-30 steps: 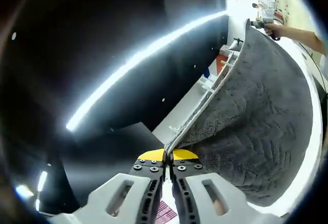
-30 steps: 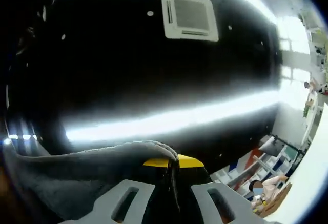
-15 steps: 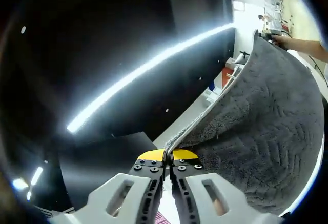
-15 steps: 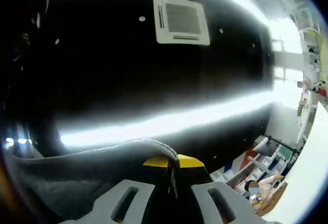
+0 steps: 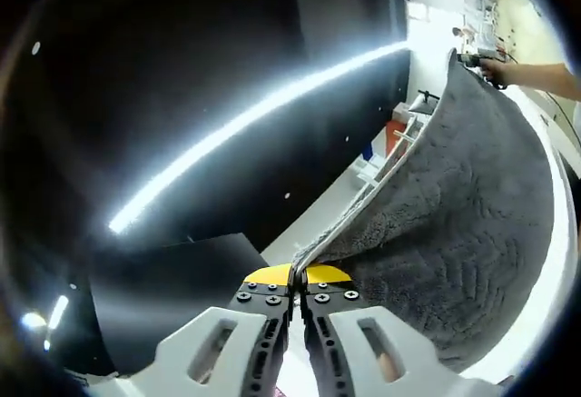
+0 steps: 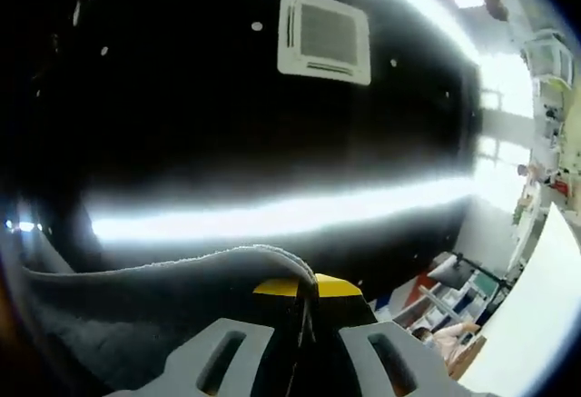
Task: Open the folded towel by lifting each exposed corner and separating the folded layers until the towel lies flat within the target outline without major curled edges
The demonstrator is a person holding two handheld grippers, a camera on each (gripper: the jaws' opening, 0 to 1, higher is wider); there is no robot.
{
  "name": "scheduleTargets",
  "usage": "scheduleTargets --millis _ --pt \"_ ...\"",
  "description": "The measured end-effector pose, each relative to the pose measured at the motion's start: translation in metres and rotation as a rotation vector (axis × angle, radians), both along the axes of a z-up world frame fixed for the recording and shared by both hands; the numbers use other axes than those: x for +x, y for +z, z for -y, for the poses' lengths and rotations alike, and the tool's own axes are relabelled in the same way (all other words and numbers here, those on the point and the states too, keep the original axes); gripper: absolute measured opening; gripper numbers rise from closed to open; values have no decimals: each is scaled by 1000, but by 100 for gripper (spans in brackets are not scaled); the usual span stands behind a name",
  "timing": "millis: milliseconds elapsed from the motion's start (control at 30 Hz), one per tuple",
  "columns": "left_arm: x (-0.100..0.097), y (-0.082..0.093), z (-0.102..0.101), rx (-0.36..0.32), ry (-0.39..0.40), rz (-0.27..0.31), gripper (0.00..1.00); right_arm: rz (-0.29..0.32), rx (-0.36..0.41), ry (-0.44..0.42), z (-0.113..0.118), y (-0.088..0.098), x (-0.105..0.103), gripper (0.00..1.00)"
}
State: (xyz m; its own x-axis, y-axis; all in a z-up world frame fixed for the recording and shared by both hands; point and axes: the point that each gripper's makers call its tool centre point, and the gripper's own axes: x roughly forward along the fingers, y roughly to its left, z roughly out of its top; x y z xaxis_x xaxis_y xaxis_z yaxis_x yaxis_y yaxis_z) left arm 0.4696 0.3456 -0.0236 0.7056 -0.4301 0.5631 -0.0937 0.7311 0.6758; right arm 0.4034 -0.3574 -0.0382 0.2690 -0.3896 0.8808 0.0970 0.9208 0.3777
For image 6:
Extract grey towel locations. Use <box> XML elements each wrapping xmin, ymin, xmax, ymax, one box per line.
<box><xmin>20</xmin><ymin>243</ymin><xmax>321</xmax><ymax>397</ymax></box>

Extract group of white storage bins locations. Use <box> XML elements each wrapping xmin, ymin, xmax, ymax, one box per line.
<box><xmin>435</xmin><ymin>285</ymin><xmax>496</xmax><ymax>325</ymax></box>

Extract white ceiling air conditioner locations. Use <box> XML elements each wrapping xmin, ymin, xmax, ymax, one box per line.
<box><xmin>276</xmin><ymin>0</ymin><xmax>372</xmax><ymax>85</ymax></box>

